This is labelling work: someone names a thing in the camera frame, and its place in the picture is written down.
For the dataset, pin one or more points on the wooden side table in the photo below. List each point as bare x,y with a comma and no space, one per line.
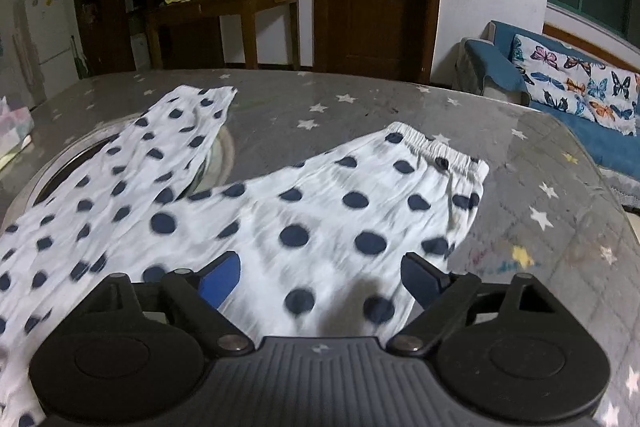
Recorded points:
190,10

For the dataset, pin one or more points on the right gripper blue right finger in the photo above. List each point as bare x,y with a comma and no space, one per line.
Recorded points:
429,286

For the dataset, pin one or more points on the tissue pack pink white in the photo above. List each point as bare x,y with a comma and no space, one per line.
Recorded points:
16,127

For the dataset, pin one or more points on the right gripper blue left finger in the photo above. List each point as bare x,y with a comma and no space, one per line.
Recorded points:
212,284

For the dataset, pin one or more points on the white navy polka dot pants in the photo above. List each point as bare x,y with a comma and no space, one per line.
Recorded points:
320,242

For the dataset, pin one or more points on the round induction cooktop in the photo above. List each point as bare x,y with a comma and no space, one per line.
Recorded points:
215,169

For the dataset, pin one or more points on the white refrigerator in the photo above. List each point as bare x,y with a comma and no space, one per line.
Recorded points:
51,41

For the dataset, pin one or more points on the blue sectional sofa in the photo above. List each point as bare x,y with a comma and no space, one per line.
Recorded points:
484,67

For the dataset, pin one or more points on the grey star quilted table cover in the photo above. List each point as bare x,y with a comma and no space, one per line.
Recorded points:
546,208

